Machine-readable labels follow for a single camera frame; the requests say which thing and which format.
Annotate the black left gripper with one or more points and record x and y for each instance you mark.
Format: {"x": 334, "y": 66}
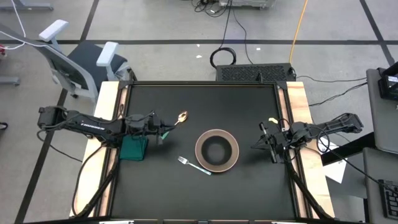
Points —
{"x": 152, "y": 126}

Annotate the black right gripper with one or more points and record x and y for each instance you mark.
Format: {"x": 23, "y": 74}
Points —
{"x": 278, "y": 140}

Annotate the beige bowl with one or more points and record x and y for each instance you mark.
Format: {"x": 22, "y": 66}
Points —
{"x": 199, "y": 155}

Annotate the black bowl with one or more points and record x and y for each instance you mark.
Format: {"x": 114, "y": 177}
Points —
{"x": 216, "y": 151}

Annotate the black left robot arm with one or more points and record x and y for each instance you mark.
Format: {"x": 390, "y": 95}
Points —
{"x": 93, "y": 126}

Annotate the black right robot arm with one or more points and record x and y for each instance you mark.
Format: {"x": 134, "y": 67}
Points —
{"x": 329, "y": 126}

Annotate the yellow tag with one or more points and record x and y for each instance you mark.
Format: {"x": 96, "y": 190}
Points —
{"x": 273, "y": 120}

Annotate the dark green cloth napkin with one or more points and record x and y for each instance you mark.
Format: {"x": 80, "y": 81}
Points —
{"x": 133, "y": 152}

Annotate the black vented computer case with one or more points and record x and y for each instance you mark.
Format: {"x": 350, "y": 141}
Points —
{"x": 253, "y": 73}

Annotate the white paper sheet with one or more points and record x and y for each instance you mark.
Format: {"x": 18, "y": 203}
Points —
{"x": 335, "y": 169}

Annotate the black bar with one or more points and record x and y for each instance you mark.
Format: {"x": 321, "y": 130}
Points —
{"x": 348, "y": 149}

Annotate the grey and white office chair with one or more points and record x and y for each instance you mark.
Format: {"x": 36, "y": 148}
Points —
{"x": 84, "y": 59}

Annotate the grey desk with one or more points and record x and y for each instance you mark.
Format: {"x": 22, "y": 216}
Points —
{"x": 384, "y": 124}
{"x": 373, "y": 186}

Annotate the black screen device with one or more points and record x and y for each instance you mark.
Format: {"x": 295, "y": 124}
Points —
{"x": 388, "y": 85}

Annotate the black keyboard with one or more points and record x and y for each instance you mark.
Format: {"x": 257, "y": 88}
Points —
{"x": 391, "y": 199}

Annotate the grey equipment box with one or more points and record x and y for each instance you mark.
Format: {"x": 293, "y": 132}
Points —
{"x": 245, "y": 3}

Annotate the grey furniture base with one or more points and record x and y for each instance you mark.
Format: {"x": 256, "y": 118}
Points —
{"x": 9, "y": 81}
{"x": 28, "y": 4}

